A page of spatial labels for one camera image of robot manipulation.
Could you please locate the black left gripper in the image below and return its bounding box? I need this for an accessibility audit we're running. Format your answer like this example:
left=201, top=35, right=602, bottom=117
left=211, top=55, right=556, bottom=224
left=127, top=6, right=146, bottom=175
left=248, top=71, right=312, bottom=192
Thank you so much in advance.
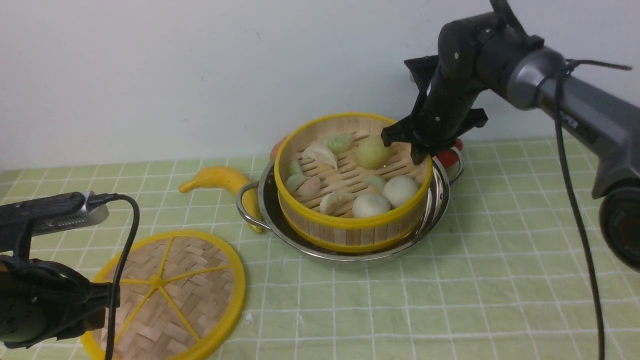
left=10, top=257, right=121, bottom=346

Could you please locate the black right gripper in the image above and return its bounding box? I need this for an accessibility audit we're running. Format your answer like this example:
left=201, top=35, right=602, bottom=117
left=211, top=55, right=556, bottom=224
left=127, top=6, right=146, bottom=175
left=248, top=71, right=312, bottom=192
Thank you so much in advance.
left=381, top=55, right=488, bottom=166

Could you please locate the bamboo steamer basket yellow rim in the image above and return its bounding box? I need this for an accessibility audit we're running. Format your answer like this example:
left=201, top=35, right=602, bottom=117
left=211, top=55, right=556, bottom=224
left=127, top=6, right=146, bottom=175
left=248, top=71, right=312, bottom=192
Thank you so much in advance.
left=274, top=112, right=434, bottom=253

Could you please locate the woven bamboo steamer lid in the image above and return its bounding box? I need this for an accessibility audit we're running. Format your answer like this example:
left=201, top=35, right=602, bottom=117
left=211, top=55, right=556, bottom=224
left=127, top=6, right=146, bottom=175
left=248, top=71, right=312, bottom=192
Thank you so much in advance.
left=80, top=229, right=247, bottom=360

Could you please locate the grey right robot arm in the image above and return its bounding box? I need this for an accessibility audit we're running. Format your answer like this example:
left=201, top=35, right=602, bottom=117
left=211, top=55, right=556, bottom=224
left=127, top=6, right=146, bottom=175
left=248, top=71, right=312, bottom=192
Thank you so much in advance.
left=381, top=0, right=640, bottom=271

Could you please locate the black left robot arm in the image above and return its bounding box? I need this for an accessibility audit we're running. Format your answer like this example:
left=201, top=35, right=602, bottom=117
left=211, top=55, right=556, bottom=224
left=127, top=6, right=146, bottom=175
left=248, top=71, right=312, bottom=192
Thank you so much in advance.
left=0, top=255, right=121, bottom=349

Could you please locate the stainless steel pot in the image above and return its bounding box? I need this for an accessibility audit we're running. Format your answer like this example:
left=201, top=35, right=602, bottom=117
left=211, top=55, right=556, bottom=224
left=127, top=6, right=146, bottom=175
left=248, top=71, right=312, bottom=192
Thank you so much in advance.
left=235, top=159, right=464, bottom=268

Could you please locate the red bell pepper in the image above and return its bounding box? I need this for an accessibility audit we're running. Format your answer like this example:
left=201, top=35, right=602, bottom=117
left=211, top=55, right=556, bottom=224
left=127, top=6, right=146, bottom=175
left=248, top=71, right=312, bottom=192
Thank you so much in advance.
left=436, top=138, right=464, bottom=170

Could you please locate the yellow-green round bun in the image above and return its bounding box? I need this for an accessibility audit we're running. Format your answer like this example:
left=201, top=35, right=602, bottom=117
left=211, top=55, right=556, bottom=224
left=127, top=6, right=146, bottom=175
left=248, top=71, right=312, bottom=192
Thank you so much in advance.
left=355, top=134, right=393, bottom=170

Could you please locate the white round bun right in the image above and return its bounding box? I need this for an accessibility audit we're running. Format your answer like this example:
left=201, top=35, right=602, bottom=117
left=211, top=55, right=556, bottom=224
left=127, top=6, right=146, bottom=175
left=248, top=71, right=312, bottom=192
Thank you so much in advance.
left=382, top=175, right=420, bottom=208

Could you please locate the white round bun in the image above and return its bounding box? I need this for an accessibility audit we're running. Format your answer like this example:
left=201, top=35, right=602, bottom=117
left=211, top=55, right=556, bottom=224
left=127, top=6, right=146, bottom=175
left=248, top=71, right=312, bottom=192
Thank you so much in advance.
left=352, top=193, right=392, bottom=218
left=382, top=175, right=420, bottom=208

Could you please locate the pale green dumpling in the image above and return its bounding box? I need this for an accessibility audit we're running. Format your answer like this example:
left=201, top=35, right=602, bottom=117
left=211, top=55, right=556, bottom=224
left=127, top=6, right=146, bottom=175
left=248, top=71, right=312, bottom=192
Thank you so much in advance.
left=361, top=174, right=387, bottom=194

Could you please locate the green dumpling top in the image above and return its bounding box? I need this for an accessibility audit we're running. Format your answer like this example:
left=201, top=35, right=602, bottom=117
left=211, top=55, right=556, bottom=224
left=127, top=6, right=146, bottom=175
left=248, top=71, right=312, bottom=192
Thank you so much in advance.
left=320, top=132, right=355, bottom=155

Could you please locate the white round bun left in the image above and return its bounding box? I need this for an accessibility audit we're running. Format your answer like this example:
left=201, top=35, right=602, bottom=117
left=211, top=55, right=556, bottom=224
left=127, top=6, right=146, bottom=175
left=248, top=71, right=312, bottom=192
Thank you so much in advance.
left=352, top=193, right=392, bottom=218

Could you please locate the white dumpling top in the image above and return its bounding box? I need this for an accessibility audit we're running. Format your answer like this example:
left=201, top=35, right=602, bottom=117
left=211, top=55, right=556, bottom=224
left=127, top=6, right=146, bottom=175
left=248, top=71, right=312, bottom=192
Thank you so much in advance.
left=301, top=143, right=339, bottom=170

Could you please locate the white dumpling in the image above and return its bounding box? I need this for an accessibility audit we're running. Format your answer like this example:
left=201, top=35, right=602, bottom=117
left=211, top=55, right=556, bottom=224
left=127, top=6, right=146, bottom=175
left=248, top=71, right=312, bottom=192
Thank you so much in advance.
left=318, top=191, right=355, bottom=215
left=301, top=143, right=339, bottom=170

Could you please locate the white dumpling bottom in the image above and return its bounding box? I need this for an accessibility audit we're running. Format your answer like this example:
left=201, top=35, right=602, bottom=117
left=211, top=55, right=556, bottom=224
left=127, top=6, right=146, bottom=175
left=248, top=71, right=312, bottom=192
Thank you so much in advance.
left=318, top=191, right=355, bottom=215

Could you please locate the pink green dumpling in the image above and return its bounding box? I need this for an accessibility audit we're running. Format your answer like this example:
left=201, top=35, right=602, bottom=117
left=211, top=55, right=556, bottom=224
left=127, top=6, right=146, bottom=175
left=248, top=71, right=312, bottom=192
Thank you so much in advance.
left=285, top=174, right=322, bottom=198

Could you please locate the small green dumpling left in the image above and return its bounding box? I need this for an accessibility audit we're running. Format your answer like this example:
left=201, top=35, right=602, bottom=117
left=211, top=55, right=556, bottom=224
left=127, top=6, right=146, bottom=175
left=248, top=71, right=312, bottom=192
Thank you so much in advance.
left=287, top=159, right=304, bottom=176

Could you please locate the orange fruit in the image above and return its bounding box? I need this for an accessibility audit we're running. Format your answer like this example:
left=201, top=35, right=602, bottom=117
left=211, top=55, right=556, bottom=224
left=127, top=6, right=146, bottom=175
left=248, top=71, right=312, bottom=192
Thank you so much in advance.
left=269, top=140, right=282, bottom=160

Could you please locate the green checkered tablecloth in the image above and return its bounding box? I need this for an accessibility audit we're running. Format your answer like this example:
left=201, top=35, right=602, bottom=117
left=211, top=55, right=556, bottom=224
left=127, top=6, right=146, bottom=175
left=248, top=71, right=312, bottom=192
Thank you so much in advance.
left=1, top=137, right=639, bottom=360

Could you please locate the yellow banana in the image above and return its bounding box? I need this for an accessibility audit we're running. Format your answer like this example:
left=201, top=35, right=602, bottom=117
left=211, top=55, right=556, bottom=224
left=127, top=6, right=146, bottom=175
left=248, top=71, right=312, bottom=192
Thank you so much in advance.
left=177, top=165, right=265, bottom=234

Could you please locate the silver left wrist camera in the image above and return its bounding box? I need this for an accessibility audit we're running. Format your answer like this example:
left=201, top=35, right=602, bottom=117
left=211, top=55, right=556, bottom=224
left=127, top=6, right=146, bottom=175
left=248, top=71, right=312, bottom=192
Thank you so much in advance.
left=0, top=191, right=109, bottom=255

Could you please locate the black left camera cable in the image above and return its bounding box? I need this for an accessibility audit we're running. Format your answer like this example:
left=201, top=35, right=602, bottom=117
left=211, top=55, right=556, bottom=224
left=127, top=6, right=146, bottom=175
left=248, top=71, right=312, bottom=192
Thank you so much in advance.
left=87, top=193, right=141, bottom=360

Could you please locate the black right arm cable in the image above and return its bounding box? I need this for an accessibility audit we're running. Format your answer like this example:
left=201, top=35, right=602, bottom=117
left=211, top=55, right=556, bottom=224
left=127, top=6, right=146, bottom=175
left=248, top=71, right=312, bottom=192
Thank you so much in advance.
left=537, top=59, right=633, bottom=360

